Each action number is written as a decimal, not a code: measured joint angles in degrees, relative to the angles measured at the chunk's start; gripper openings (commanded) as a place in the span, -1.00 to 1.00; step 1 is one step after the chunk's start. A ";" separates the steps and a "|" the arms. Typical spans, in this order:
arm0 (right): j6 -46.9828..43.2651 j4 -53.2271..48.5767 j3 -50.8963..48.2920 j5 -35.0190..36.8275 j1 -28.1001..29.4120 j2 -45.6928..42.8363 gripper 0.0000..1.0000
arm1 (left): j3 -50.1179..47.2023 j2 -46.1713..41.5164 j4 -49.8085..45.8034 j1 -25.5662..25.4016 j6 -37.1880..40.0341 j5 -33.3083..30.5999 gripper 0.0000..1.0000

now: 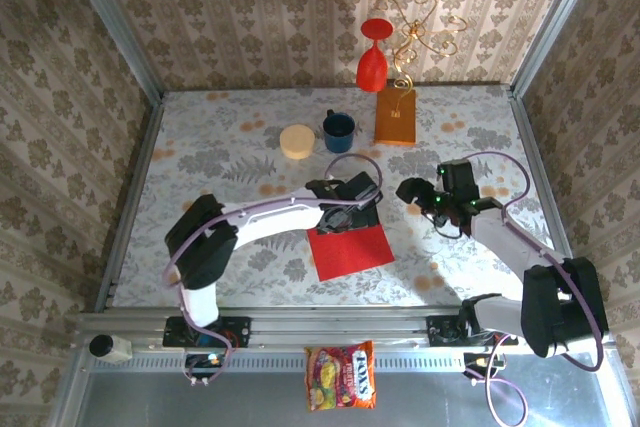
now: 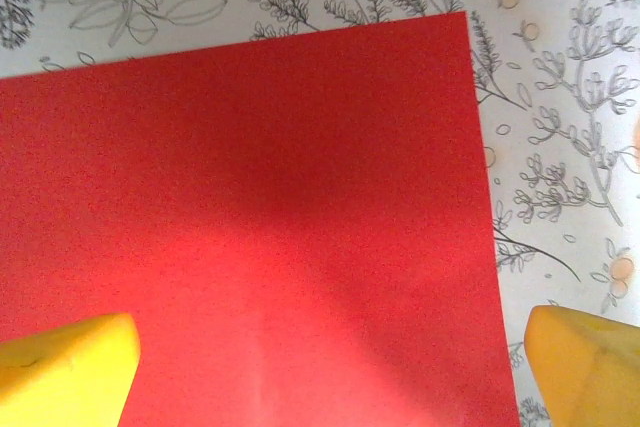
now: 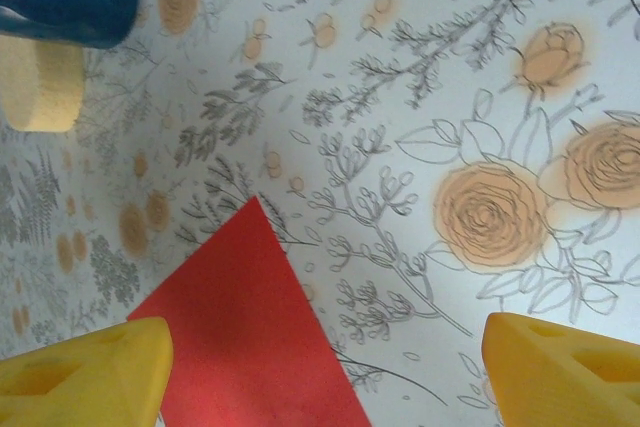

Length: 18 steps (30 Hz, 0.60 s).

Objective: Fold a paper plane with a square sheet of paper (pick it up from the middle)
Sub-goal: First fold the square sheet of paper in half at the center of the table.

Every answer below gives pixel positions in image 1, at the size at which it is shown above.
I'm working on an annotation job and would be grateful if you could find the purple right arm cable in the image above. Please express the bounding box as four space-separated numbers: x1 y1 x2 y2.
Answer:
464 150 609 426

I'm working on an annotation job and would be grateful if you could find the small electronics board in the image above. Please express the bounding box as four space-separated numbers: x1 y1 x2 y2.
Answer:
183 352 225 372
463 352 504 373

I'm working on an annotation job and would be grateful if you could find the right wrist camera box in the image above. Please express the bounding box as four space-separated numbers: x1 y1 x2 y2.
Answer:
437 158 482 208

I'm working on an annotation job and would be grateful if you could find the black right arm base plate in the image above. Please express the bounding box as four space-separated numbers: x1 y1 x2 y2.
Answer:
426 314 519 348

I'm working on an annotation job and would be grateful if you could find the aluminium left corner post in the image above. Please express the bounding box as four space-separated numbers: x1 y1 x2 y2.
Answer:
58 0 165 104

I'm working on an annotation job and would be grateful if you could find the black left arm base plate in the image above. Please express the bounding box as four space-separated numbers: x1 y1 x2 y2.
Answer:
163 315 251 349

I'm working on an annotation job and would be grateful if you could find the aluminium corner post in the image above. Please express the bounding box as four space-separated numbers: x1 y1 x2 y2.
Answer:
509 0 610 98
58 0 165 104

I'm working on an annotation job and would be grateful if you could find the gold wire rack wooden base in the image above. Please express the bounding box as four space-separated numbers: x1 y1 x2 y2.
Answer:
373 0 469 147

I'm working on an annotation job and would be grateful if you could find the Fox's candy bag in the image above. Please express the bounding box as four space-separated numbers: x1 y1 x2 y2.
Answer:
303 340 377 413

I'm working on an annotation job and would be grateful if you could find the dark blue mug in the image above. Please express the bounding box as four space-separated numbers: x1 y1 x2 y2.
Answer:
322 109 357 154

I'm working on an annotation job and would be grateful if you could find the red plastic goblet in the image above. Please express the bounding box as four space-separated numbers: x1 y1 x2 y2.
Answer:
355 18 394 93

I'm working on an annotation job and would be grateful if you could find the aluminium right corner post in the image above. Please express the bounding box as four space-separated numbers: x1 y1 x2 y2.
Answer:
509 0 610 98

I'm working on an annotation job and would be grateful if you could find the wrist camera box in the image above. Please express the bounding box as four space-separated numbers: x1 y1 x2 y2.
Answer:
345 171 384 210
437 158 482 208

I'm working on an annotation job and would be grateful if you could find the beige round disc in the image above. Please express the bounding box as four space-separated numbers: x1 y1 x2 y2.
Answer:
279 124 317 161

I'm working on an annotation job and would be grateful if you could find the aluminium left side rail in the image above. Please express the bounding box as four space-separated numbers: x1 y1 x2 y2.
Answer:
94 96 166 313

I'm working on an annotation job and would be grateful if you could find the aluminium right side rail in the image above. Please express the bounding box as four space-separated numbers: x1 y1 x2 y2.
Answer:
507 88 590 311

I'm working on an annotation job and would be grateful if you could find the aluminium front beam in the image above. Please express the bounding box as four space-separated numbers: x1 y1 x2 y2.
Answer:
69 307 619 349

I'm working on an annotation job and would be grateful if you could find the floral table cover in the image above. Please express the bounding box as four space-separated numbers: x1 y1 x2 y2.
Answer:
112 85 571 309

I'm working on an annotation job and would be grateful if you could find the small grey camera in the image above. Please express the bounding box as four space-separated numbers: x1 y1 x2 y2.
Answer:
88 333 134 365

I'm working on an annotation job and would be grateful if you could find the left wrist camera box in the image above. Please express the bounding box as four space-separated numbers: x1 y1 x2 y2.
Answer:
345 171 384 210

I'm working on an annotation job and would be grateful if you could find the grey metal panel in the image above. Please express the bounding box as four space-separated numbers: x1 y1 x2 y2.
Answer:
69 369 634 427

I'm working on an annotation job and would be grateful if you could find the slotted grey cable duct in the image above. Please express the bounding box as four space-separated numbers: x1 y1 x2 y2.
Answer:
82 346 617 374

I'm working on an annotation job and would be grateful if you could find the aluminium rail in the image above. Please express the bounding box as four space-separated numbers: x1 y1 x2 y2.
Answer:
94 96 166 313
507 88 590 311

